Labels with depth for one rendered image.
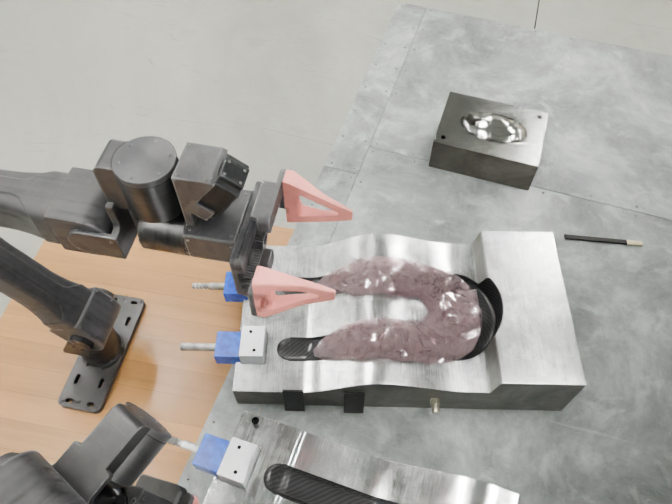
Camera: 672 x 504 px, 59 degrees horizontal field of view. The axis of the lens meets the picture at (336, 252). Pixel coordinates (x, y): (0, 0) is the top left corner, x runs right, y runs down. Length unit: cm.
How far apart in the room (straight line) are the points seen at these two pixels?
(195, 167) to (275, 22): 244
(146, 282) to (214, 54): 184
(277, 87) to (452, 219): 159
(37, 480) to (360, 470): 42
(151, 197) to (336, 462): 45
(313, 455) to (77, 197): 44
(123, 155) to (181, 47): 232
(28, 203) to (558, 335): 70
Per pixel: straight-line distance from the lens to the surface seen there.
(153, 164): 55
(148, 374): 101
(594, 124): 139
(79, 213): 63
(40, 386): 106
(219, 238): 56
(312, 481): 83
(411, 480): 81
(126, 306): 106
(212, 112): 252
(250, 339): 90
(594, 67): 153
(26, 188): 67
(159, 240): 61
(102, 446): 61
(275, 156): 231
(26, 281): 86
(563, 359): 91
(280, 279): 54
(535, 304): 94
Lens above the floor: 169
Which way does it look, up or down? 57 degrees down
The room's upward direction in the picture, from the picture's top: straight up
